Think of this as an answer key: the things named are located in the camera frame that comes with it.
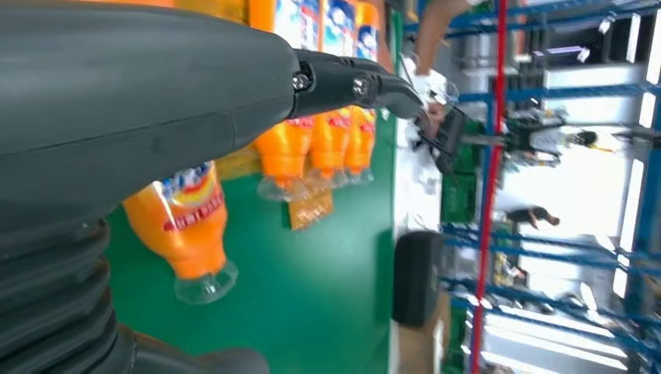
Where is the yellow taped cardboard mat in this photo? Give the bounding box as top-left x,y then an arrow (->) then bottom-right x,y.
77,0 -> 337,231

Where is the orange detergent bottle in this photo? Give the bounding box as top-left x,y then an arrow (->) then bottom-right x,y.
122,161 -> 239,305
309,0 -> 359,190
247,0 -> 322,203
344,0 -> 384,188

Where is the green crate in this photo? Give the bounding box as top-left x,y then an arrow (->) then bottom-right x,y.
441,144 -> 486,224

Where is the black zipped case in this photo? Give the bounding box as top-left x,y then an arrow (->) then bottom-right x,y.
392,231 -> 446,327

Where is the white power strip with cables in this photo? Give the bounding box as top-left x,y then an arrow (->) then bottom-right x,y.
398,53 -> 461,113

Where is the red pole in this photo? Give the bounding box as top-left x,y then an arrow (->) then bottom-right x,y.
467,0 -> 510,374

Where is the white table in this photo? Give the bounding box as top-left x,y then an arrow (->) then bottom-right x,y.
392,51 -> 451,374

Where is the blue shelving rack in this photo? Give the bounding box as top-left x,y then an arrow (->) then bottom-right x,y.
405,0 -> 661,374

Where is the brown cardboard box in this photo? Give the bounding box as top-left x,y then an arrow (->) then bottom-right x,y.
396,291 -> 454,374

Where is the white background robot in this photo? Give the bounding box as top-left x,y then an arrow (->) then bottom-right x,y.
508,115 -> 616,168

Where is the black tablet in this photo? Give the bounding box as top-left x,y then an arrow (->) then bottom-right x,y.
435,107 -> 469,175

